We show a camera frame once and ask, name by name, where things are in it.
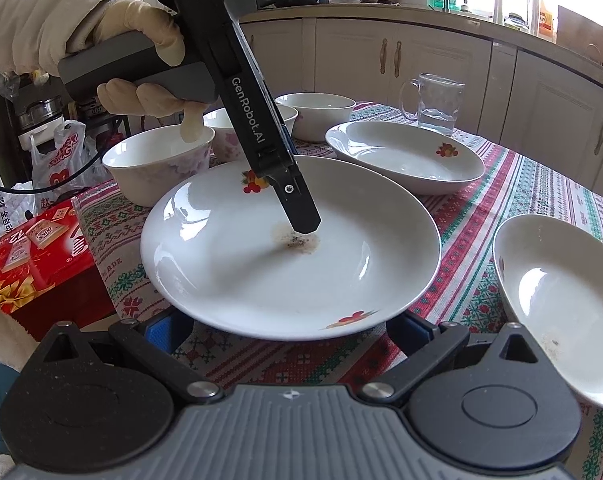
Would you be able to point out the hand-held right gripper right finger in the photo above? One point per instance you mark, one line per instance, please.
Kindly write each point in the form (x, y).
(414, 331)

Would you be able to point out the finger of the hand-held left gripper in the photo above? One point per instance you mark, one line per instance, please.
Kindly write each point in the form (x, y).
(301, 210)

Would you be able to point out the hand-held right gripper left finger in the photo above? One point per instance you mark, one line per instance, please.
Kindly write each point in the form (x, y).
(169, 331)

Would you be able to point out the white floral bowl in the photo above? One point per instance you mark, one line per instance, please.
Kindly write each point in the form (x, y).
(225, 146)
(321, 122)
(146, 175)

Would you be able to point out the white floral plate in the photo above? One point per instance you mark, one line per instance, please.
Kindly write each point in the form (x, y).
(556, 300)
(231, 270)
(396, 157)

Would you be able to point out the person's left forearm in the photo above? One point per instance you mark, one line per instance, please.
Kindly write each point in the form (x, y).
(31, 10)

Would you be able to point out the person's left hand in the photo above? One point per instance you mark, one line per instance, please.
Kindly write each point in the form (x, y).
(131, 17)

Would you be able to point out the patterned striped tablecloth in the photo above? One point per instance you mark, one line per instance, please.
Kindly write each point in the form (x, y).
(481, 240)

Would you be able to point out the red gift box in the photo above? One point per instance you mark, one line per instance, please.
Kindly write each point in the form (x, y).
(46, 285)

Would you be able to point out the person's cream fleece jacket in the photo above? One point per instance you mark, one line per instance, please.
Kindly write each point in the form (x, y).
(1, 325)

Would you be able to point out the clear glass mug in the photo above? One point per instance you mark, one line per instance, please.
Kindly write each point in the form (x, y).
(439, 105)

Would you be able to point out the white red-printed plastic bag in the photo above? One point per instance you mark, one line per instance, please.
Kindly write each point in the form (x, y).
(56, 160)

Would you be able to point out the metal cooking pot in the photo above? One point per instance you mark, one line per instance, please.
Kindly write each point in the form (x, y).
(39, 112)

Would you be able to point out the cream kitchen cabinets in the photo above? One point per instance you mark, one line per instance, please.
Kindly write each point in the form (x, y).
(546, 90)

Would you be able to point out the orange label bottle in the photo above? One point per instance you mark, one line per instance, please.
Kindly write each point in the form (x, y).
(545, 15)

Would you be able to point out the brown cardboard box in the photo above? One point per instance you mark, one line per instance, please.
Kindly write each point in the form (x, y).
(586, 35)

